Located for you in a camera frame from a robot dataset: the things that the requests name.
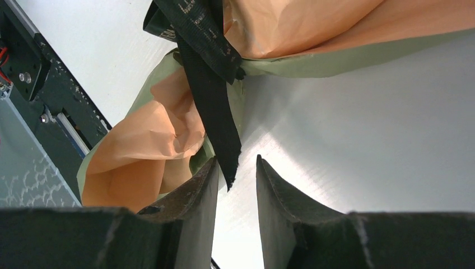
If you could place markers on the black mounting rail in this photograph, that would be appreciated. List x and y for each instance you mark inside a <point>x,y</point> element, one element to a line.
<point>55,107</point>

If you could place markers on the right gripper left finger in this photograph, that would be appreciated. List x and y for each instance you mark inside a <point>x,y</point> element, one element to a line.
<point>173,232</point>

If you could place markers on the black printed ribbon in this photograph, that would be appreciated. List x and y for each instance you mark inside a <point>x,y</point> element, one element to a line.
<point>210,62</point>

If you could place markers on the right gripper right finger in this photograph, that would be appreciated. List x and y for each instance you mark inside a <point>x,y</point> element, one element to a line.
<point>296,231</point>

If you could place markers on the green orange wrapping paper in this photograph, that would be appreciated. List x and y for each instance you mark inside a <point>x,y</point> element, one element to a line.
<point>162,142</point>

